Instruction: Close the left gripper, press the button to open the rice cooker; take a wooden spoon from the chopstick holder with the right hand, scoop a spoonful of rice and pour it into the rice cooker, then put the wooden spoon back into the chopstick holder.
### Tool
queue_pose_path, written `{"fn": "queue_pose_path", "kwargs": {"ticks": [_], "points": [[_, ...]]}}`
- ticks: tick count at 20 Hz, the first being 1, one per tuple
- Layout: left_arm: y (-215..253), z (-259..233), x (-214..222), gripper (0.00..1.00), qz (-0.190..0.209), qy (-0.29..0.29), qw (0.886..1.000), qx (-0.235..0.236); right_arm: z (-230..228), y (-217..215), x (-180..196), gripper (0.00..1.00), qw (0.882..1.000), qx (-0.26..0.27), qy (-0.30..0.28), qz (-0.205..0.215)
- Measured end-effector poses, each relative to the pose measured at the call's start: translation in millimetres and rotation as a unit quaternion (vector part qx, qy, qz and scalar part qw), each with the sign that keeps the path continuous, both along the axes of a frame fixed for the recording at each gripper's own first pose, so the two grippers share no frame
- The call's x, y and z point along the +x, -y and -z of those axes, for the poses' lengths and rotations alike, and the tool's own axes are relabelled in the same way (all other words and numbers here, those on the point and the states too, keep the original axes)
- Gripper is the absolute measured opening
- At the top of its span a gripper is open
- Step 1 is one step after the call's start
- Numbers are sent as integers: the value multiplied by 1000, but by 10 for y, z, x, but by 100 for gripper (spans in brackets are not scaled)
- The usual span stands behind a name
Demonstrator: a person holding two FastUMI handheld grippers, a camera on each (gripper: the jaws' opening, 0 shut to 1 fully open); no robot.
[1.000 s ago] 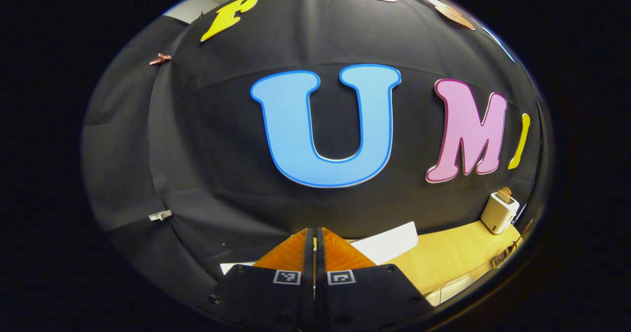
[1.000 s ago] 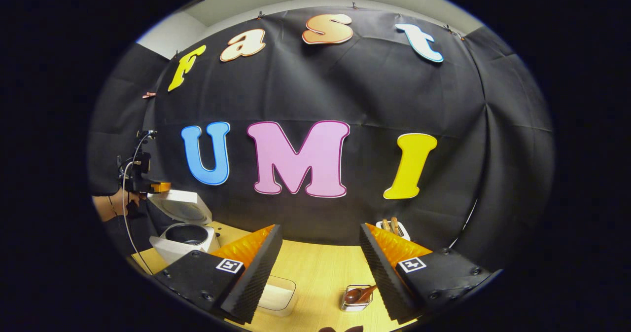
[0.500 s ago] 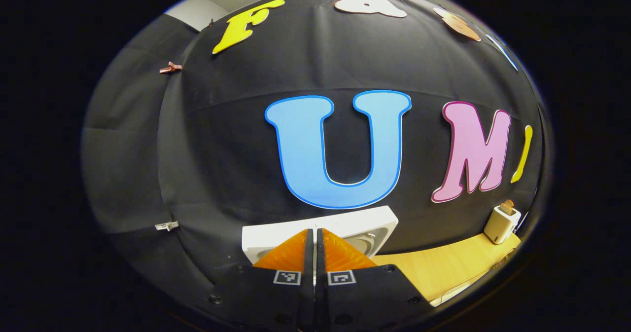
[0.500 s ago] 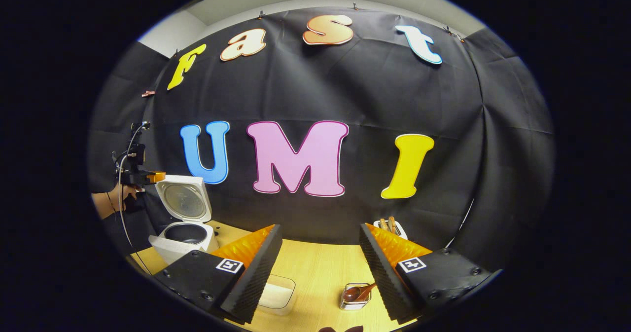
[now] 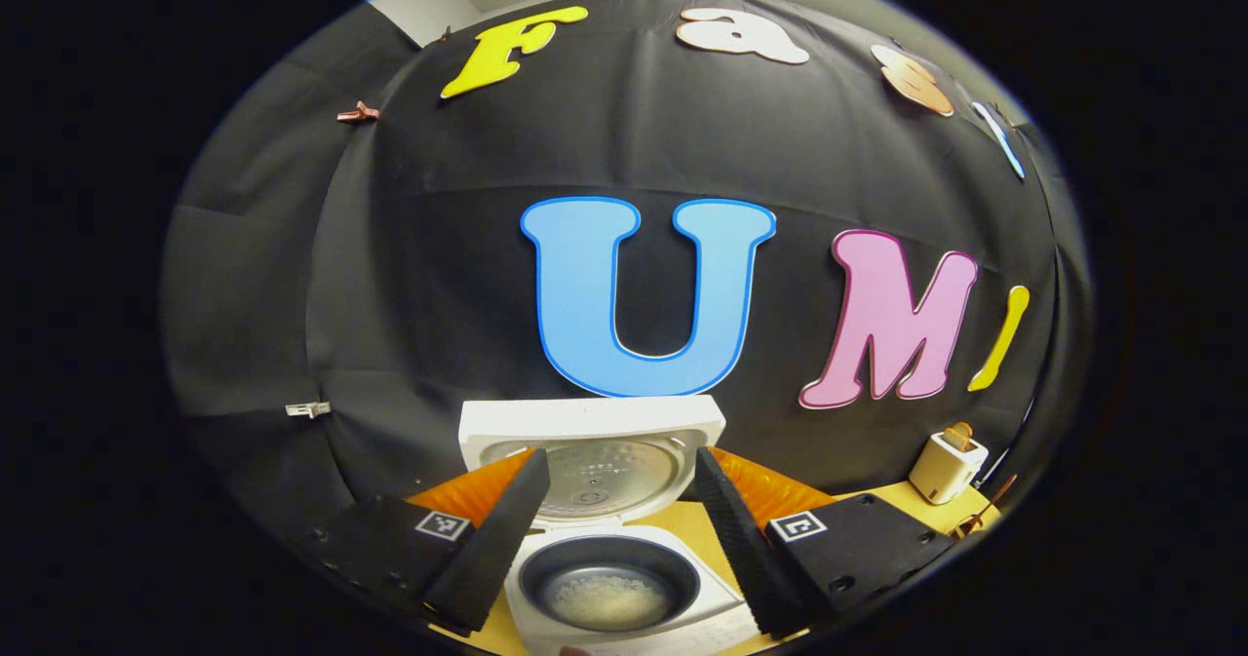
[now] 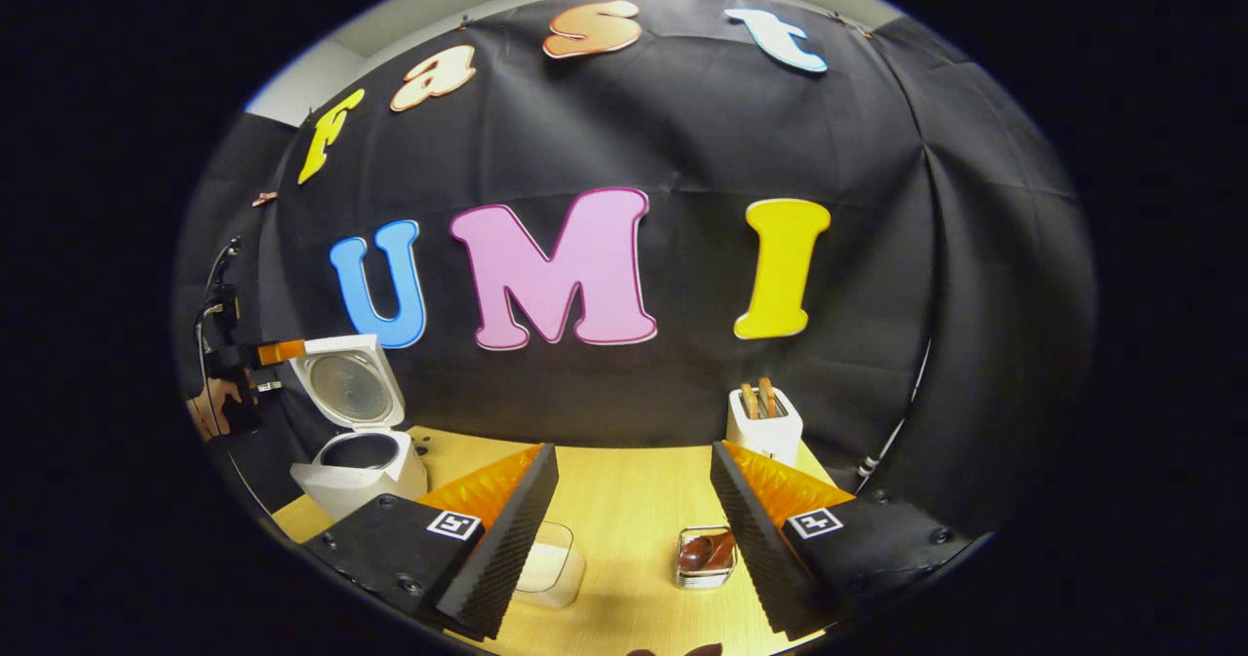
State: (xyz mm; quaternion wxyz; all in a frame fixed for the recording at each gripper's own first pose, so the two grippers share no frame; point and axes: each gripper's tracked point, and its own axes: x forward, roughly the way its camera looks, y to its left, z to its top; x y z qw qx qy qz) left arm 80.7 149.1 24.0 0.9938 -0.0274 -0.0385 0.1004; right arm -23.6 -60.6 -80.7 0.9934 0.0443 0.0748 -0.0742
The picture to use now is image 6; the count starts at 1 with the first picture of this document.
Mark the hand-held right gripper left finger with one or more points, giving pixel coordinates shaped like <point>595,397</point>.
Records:
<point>507,549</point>

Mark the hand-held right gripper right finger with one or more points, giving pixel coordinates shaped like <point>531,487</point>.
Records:
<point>756,539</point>

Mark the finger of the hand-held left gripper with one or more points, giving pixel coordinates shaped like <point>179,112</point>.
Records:
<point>281,352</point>

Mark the white rice heap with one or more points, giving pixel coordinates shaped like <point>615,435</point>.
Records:
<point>541,568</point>

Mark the dark wooden spoon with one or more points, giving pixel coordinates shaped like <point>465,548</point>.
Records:
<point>702,551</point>

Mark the white rice cooker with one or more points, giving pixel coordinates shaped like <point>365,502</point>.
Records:
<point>351,485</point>

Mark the clear glass container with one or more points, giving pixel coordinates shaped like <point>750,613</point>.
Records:
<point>575,578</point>

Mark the white toaster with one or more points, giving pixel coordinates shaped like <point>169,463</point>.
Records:
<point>765,442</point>

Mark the brown toast slice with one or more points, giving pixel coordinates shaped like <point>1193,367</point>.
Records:
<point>767,396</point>
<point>749,401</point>

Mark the copper backdrop clip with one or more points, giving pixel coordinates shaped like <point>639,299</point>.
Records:
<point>264,198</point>

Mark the black backdrop cloth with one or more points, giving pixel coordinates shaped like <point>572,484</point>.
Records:
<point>682,130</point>

